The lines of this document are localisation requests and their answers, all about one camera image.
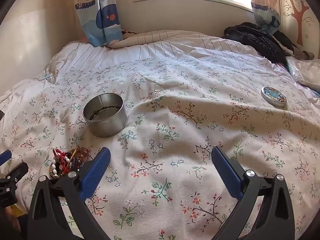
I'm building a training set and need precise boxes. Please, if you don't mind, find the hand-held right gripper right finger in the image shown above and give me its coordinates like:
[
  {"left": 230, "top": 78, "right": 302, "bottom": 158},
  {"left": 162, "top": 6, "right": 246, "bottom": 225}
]
[{"left": 211, "top": 146, "right": 295, "bottom": 240}]

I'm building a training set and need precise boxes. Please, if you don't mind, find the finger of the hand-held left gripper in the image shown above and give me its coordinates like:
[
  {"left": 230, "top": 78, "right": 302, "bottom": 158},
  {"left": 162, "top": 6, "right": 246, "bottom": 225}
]
[
  {"left": 0, "top": 150, "right": 12, "bottom": 167},
  {"left": 0, "top": 161, "right": 29, "bottom": 188}
]

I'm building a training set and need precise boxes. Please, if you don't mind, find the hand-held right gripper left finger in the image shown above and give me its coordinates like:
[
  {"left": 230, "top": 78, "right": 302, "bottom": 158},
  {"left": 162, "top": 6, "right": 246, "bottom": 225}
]
[{"left": 27, "top": 147, "right": 112, "bottom": 240}]

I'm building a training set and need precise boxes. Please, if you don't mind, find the amber bead bracelet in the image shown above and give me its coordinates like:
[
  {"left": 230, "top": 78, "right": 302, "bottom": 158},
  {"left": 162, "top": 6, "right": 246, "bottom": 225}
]
[{"left": 72, "top": 147, "right": 97, "bottom": 168}]

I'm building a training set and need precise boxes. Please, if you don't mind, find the white bead bracelet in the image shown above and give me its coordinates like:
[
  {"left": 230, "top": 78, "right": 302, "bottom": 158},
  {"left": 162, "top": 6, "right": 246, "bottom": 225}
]
[{"left": 52, "top": 156, "right": 73, "bottom": 178}]

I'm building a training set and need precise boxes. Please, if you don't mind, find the dark bead bracelet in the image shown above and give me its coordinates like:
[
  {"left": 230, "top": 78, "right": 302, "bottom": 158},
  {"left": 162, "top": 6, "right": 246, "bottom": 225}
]
[{"left": 49, "top": 161, "right": 68, "bottom": 180}]

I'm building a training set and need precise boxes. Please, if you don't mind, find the red cord bracelet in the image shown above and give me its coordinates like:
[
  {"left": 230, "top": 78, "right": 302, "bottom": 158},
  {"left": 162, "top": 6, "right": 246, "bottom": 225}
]
[{"left": 52, "top": 148, "right": 75, "bottom": 175}]

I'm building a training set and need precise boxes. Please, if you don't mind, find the round metal tin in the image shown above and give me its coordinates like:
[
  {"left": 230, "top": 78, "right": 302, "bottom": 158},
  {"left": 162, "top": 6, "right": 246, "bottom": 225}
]
[{"left": 82, "top": 93, "right": 128, "bottom": 138}]

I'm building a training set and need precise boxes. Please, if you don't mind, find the floral duvet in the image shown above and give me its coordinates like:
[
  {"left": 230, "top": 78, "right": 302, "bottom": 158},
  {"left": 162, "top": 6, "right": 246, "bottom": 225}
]
[{"left": 0, "top": 40, "right": 320, "bottom": 240}]

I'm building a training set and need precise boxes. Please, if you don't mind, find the round printed tin lid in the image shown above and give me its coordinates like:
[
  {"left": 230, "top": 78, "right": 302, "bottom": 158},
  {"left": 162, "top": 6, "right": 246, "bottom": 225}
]
[{"left": 260, "top": 86, "right": 287, "bottom": 108}]

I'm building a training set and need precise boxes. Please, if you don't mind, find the clear plastic bag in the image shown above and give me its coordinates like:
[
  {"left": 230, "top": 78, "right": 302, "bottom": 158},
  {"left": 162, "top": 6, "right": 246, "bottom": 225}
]
[{"left": 286, "top": 56, "right": 320, "bottom": 93}]

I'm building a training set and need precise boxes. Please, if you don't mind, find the black jacket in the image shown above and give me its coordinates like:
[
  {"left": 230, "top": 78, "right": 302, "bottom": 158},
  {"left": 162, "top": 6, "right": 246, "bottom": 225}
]
[{"left": 224, "top": 22, "right": 295, "bottom": 65}]

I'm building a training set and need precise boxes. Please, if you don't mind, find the brown cloth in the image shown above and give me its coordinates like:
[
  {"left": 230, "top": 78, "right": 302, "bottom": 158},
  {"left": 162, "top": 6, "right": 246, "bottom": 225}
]
[{"left": 294, "top": 50, "right": 315, "bottom": 61}]

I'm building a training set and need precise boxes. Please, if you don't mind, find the beige striped blanket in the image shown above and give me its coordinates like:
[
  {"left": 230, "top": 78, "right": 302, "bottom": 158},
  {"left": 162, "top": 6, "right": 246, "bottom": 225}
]
[{"left": 107, "top": 30, "right": 225, "bottom": 49}]

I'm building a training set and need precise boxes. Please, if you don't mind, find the blue patterned pillow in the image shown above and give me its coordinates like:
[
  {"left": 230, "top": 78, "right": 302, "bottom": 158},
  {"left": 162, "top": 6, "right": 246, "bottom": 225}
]
[{"left": 74, "top": 0, "right": 124, "bottom": 47}]

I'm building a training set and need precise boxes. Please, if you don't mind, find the boat print curtain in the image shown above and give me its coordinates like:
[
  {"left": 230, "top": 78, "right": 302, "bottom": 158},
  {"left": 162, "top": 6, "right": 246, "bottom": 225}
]
[{"left": 251, "top": 0, "right": 282, "bottom": 34}]

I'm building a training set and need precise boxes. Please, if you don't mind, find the tree wall sticker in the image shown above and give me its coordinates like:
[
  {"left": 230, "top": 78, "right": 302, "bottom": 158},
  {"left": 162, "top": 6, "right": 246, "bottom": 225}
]
[{"left": 285, "top": 0, "right": 310, "bottom": 47}]

